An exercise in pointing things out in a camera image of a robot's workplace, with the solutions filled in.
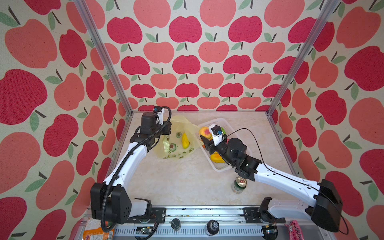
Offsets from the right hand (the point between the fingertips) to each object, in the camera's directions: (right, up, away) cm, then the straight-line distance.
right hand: (210, 131), depth 72 cm
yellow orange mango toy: (+2, -12, -7) cm, 14 cm away
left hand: (-19, +4, +10) cm, 22 cm away
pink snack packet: (+41, -48, -2) cm, 63 cm away
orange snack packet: (-51, -46, -5) cm, 69 cm away
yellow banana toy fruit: (-13, -8, +27) cm, 31 cm away
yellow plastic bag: (-24, -12, +29) cm, 40 cm away
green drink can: (+15, -28, +3) cm, 32 cm away
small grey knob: (-16, -40, -8) cm, 44 cm away
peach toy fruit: (-2, -1, -3) cm, 4 cm away
